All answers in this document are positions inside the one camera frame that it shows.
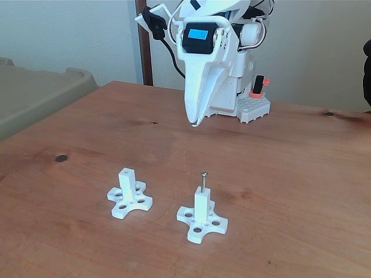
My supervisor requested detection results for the black cable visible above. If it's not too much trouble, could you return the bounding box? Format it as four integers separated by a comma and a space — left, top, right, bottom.
161, 37, 186, 79

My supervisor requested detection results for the red white black servo wire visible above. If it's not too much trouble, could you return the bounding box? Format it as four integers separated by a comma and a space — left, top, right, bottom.
246, 0, 275, 50
169, 7, 188, 46

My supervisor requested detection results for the white studded base plate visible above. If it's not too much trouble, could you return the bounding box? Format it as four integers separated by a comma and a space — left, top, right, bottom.
204, 92, 272, 125

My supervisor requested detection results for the black camera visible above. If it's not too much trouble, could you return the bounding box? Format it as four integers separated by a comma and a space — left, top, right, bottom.
141, 6, 168, 41

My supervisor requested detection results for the beige plastic bin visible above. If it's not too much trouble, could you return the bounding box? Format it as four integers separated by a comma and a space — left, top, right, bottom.
0, 57, 99, 142

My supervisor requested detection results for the orange and black clamp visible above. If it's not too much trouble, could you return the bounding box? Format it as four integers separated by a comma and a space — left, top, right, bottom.
249, 75, 270, 99

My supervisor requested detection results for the white cross-base post stand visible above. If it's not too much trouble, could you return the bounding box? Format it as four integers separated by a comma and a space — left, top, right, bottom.
107, 167, 154, 220
176, 186, 229, 243

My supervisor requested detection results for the person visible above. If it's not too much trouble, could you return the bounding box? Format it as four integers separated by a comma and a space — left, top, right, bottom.
362, 39, 371, 112

